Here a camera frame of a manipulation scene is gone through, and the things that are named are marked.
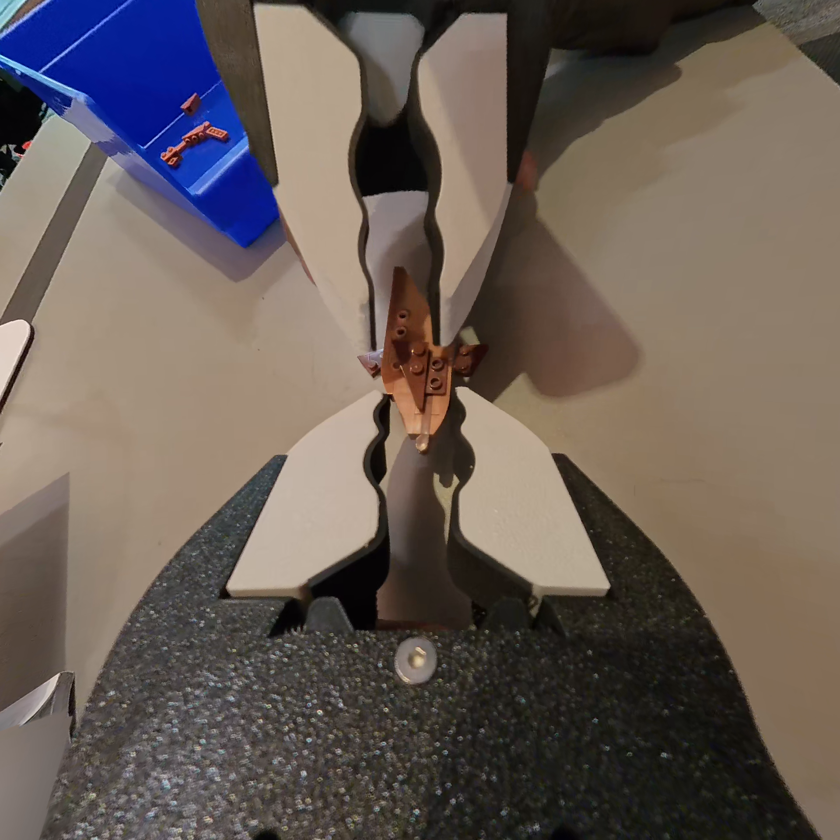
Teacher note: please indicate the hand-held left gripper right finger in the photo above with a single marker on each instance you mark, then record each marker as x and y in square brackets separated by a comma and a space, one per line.
[531, 512]

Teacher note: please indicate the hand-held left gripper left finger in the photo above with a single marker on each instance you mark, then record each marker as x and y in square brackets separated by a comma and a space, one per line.
[308, 512]

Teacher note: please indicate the grey instruction booklet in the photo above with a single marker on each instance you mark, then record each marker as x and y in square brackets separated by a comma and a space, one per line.
[33, 754]

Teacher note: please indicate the small brown brick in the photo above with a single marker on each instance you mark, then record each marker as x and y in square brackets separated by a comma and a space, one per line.
[190, 103]

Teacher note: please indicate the orange toy brick model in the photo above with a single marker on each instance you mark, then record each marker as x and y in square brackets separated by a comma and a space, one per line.
[410, 367]

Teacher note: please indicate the person's right hand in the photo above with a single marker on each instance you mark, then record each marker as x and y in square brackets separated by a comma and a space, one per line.
[528, 172]

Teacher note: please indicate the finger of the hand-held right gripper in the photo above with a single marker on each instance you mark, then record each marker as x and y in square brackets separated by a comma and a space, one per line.
[469, 164]
[315, 164]

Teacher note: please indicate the blue storage bin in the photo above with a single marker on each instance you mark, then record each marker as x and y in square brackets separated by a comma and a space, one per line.
[131, 79]

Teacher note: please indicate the light grey desk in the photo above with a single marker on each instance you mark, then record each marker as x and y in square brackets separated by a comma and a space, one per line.
[656, 262]

